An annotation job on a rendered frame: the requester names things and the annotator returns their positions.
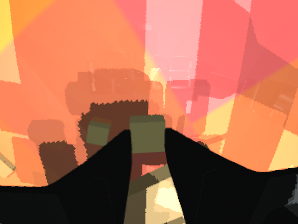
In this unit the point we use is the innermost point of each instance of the pale yellow square block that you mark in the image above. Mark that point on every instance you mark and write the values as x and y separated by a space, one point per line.
148 133
97 133

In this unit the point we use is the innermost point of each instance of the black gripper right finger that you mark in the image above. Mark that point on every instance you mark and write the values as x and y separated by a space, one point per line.
214 190

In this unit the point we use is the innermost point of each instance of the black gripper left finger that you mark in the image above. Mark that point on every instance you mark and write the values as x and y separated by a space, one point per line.
95 192

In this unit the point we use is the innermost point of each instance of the tan rectangular block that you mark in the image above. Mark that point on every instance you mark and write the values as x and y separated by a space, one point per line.
6 167

